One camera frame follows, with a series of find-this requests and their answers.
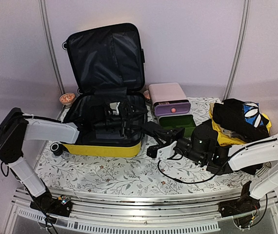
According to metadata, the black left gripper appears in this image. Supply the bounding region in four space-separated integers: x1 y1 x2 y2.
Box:
93 101 148 138

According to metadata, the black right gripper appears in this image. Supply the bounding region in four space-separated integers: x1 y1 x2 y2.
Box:
154 126 206 166

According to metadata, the green drawer box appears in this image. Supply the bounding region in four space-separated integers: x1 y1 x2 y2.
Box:
158 114 196 138

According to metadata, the pink purple drawer box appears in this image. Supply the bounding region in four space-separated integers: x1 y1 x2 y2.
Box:
148 82 191 117

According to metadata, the yellow Pikachu suitcase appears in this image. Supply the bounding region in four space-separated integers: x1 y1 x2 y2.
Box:
50 23 147 157

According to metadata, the yellow cloth item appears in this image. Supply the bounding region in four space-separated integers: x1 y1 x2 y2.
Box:
209 99 272 146

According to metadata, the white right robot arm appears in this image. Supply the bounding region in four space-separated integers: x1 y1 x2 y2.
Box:
140 121 278 213

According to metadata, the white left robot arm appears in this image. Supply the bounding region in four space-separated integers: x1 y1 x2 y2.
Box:
0 101 149 195

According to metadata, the floral table mat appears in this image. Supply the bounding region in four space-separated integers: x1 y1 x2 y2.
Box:
32 96 261 196

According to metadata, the red patterned cup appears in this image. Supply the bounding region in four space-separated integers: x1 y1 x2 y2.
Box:
59 93 76 106

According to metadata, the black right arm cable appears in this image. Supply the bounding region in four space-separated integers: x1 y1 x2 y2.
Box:
156 156 271 230

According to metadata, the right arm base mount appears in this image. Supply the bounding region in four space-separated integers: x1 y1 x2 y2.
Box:
218 181 260 217

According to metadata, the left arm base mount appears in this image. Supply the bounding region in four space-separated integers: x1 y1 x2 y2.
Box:
30 195 73 217

